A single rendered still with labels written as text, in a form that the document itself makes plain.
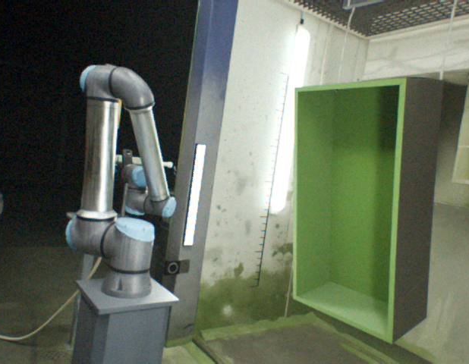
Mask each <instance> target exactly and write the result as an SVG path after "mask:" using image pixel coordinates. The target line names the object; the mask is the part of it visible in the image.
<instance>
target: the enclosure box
mask: <svg viewBox="0 0 469 364"><path fill-rule="evenodd" d="M443 83H444V80H434V79H421V78H409V77H406V78H402V79H391V80H368V81H362V82H357V83H335V84H324V85H312V86H300V87H294V176H293V297H294V299H295V300H298V301H300V302H302V303H305V304H307V305H308V306H310V307H312V308H314V309H317V310H319V311H321V312H324V313H325V314H328V315H331V316H333V318H336V319H338V320H340V321H342V322H346V323H348V324H349V325H353V327H355V328H359V329H360V330H362V331H365V332H367V333H369V334H371V335H373V336H375V337H378V338H379V339H383V340H385V341H387V343H390V344H394V342H396V341H397V340H399V339H400V338H401V336H403V335H404V334H406V333H407V332H409V331H410V330H411V329H412V328H414V327H415V326H417V325H418V324H420V323H421V322H422V321H424V320H425V319H426V318H427V305H428V297H427V294H428V282H429V270H430V250H431V238H432V227H433V205H434V194H435V182H436V161H437V149H438V138H439V128H440V116H441V105H442V92H443ZM335 89H338V91H337V92H336V91H335Z"/></svg>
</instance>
